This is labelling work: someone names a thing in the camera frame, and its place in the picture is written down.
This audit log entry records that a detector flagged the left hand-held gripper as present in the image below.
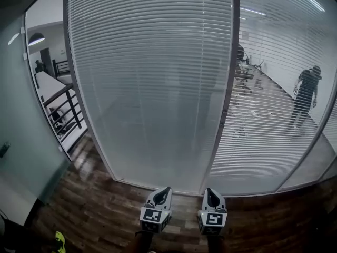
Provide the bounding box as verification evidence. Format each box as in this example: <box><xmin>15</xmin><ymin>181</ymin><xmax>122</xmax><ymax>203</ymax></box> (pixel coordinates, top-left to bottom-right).
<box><xmin>139</xmin><ymin>187</ymin><xmax>173</xmax><ymax>233</ymax></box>

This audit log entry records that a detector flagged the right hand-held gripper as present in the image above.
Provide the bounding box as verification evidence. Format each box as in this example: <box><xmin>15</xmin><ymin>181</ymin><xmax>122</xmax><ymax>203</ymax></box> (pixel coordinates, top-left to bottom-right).
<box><xmin>197</xmin><ymin>188</ymin><xmax>228</xmax><ymax>236</ymax></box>

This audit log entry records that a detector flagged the person's right forearm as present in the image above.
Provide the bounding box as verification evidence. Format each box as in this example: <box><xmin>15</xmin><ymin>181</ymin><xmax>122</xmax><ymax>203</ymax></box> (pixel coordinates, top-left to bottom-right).
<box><xmin>206</xmin><ymin>235</ymin><xmax>227</xmax><ymax>253</ymax></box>

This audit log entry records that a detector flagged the person's left forearm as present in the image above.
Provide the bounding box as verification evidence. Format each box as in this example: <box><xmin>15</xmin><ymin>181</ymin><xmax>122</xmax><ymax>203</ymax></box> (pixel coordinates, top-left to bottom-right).
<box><xmin>130</xmin><ymin>230</ymin><xmax>155</xmax><ymax>253</ymax></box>

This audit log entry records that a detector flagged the neon yellow shoe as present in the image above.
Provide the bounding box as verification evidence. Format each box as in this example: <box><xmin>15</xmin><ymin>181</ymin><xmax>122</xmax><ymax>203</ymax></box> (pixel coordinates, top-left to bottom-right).
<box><xmin>52</xmin><ymin>230</ymin><xmax>66</xmax><ymax>253</ymax></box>

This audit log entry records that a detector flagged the black stair railing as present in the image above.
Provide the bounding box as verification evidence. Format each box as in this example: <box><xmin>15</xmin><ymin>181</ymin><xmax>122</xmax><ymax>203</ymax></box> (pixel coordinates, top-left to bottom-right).
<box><xmin>42</xmin><ymin>83</ymin><xmax>89</xmax><ymax>142</ymax></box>

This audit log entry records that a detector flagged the black office chair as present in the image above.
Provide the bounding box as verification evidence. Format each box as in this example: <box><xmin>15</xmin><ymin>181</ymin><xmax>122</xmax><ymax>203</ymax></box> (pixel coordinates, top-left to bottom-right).
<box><xmin>49</xmin><ymin>106</ymin><xmax>76</xmax><ymax>135</ymax></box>

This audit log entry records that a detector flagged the black landing railing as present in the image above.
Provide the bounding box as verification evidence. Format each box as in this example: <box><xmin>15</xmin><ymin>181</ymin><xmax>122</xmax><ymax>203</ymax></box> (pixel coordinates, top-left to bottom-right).
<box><xmin>52</xmin><ymin>59</ymin><xmax>70</xmax><ymax>77</ymax></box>

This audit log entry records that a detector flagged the frosted glass door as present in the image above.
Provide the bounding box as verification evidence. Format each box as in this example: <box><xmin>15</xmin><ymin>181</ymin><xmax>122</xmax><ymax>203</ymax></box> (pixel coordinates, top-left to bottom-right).
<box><xmin>0</xmin><ymin>9</ymin><xmax>72</xmax><ymax>202</ymax></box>

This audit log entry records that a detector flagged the dark dome pendant lamp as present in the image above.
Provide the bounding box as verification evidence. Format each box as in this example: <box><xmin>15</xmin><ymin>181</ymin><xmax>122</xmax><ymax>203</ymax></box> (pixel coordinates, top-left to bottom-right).
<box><xmin>27</xmin><ymin>32</ymin><xmax>45</xmax><ymax>46</ymax></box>

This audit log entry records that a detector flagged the white low wall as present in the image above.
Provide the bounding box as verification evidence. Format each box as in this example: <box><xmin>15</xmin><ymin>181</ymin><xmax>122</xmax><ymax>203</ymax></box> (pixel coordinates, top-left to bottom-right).
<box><xmin>35</xmin><ymin>71</ymin><xmax>73</xmax><ymax>101</ymax></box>

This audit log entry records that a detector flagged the dark door handle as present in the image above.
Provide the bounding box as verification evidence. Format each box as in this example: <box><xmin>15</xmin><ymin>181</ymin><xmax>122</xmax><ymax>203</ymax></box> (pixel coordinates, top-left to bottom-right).
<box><xmin>0</xmin><ymin>142</ymin><xmax>11</xmax><ymax>158</ymax></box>

